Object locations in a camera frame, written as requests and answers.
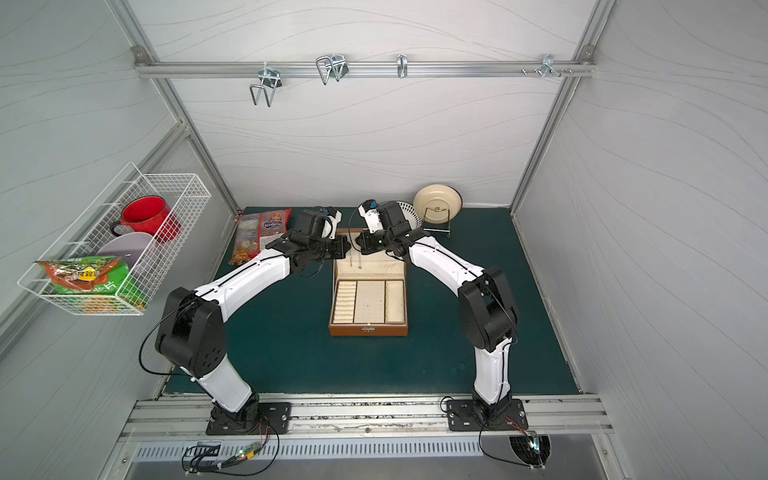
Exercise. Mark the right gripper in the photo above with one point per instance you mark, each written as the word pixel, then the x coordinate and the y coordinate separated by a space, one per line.
pixel 366 241

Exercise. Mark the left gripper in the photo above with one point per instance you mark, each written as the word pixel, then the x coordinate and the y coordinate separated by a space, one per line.
pixel 335 246

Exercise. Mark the wooden jewelry box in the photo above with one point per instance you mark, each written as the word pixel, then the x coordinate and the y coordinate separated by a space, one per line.
pixel 368 295

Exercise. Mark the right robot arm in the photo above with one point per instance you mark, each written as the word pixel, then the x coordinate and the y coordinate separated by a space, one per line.
pixel 487 309

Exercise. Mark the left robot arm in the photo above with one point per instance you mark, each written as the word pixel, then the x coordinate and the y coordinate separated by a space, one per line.
pixel 192 333

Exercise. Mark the white patterned bowl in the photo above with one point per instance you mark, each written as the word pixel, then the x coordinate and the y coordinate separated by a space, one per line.
pixel 410 214

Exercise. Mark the cream plate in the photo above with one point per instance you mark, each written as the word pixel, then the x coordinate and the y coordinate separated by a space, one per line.
pixel 438 195

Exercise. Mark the red snack bag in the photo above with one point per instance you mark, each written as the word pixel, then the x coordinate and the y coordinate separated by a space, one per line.
pixel 255 231

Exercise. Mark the double metal hook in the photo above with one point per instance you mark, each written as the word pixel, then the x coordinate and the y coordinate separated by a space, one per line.
pixel 264 90

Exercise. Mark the red mug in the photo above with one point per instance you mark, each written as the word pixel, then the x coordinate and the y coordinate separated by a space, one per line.
pixel 151 215

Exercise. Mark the small metal hook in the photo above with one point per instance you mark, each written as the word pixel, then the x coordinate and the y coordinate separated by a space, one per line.
pixel 402 66

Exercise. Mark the looped metal hook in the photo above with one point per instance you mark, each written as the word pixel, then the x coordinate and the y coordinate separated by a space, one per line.
pixel 332 66

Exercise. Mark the grey plate in basket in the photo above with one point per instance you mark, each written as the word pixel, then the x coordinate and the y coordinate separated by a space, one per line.
pixel 129 247

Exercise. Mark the green snack bag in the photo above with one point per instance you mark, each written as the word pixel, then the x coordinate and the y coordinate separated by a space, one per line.
pixel 95 285

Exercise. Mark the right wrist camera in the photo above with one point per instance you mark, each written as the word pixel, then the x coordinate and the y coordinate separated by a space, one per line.
pixel 368 210

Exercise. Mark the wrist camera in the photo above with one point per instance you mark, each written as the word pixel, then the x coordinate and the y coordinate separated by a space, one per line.
pixel 368 210
pixel 332 218

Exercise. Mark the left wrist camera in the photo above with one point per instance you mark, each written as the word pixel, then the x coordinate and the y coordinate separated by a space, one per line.
pixel 332 218

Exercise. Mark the wire plate stand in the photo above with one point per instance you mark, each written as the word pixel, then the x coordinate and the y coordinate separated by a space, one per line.
pixel 437 220

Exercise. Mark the horizontal aluminium rail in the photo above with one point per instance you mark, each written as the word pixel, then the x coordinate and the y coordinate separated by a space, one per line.
pixel 357 69

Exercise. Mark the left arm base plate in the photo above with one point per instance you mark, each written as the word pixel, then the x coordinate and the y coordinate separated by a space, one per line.
pixel 255 418

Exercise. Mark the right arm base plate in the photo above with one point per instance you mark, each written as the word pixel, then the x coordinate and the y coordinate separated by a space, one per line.
pixel 473 415

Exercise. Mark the white wire basket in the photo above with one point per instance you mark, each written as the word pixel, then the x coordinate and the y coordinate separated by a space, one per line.
pixel 184 192

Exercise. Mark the metal hook bracket right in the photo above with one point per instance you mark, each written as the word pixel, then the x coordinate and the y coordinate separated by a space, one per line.
pixel 547 69

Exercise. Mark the front aluminium rail frame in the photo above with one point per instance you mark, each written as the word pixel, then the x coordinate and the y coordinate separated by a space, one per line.
pixel 185 417

